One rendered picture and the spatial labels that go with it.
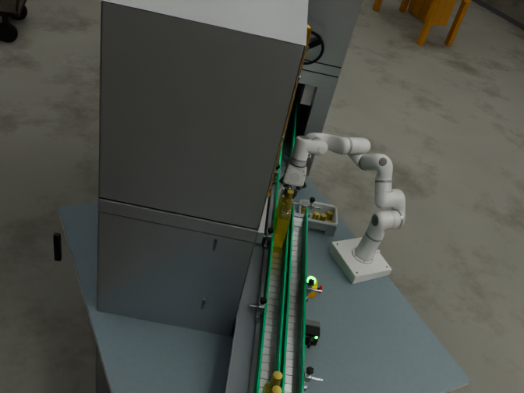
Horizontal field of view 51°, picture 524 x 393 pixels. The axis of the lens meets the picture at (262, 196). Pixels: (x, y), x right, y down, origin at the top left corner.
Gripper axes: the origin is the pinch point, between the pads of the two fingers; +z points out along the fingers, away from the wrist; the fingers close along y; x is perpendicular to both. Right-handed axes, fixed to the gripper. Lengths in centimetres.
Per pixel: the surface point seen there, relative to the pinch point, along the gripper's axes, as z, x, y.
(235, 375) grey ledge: 49, -76, -10
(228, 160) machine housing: -35, -70, -30
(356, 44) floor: -22, 536, 89
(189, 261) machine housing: 15, -57, -37
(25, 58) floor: 40, 301, -262
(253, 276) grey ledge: 35.6, -23.7, -9.5
